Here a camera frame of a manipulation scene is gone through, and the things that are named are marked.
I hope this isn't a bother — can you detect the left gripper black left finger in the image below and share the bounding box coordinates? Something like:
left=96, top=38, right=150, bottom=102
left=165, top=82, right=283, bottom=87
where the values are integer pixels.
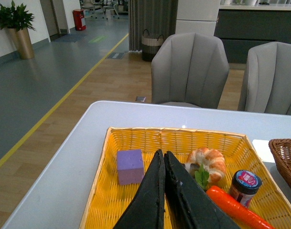
left=114, top=149, right=165, bottom=229

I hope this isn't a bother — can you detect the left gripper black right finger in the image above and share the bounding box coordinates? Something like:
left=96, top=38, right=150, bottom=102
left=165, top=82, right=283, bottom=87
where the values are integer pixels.
left=164, top=151, right=239, bottom=229

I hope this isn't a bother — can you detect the yellow wicker basket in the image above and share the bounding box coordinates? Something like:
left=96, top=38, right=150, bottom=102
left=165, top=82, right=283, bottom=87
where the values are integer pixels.
left=80, top=127, right=291, bottom=229

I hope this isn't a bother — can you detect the brown wicker basket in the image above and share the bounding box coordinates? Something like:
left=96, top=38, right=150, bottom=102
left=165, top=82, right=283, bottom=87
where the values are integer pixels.
left=269, top=138, right=291, bottom=188

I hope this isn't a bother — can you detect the woven laundry basket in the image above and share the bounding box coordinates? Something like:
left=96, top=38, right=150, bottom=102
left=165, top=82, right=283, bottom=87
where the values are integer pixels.
left=141, top=29, right=164, bottom=62

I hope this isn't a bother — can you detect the small panda figurine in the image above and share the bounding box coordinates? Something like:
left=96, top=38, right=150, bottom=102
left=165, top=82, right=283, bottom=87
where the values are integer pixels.
left=183, top=163, right=196, bottom=177

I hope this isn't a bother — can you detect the orange toy carrot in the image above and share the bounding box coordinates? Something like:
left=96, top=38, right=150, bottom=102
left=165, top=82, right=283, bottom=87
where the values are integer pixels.
left=194, top=164, right=275, bottom=229

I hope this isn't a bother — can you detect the purple foam cube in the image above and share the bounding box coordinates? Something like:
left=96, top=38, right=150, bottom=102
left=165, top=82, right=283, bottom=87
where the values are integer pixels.
left=117, top=149, right=144, bottom=185

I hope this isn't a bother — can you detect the toy croissant bread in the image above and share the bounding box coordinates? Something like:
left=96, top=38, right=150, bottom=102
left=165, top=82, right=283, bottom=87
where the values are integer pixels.
left=186, top=147, right=226, bottom=184

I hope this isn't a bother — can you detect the small jam jar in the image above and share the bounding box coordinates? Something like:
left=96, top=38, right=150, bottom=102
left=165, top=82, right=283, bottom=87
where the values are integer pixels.
left=228, top=170, right=262, bottom=208

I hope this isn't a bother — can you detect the left grey upholstered chair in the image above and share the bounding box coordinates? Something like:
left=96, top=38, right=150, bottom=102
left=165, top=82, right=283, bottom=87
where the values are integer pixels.
left=151, top=32, right=229, bottom=109

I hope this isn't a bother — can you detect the grey upholstered chair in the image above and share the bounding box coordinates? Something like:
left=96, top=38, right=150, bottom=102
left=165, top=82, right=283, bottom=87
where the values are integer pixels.
left=151, top=32, right=229, bottom=109
left=237, top=42, right=291, bottom=115

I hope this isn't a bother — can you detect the right grey upholstered chair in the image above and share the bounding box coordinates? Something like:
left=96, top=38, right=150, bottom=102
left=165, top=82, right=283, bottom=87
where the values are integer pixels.
left=237, top=42, right=291, bottom=115

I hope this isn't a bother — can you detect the dark grey counter cabinet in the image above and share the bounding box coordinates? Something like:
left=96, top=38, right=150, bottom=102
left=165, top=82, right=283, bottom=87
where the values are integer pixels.
left=214, top=0, right=291, bottom=63

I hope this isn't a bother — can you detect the white refrigerator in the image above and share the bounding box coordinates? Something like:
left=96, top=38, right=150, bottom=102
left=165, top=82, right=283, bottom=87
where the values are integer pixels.
left=175, top=0, right=220, bottom=35

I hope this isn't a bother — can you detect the grey curtain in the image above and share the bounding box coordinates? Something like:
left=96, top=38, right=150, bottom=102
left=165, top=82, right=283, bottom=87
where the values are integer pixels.
left=128, top=0, right=178, bottom=51

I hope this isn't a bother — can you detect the red bin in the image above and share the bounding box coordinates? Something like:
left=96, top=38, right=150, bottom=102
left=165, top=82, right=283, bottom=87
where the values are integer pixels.
left=73, top=9, right=86, bottom=31

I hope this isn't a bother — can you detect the potted green plant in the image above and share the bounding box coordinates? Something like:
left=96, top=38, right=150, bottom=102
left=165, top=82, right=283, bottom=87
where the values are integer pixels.
left=0, top=1, right=35, bottom=60

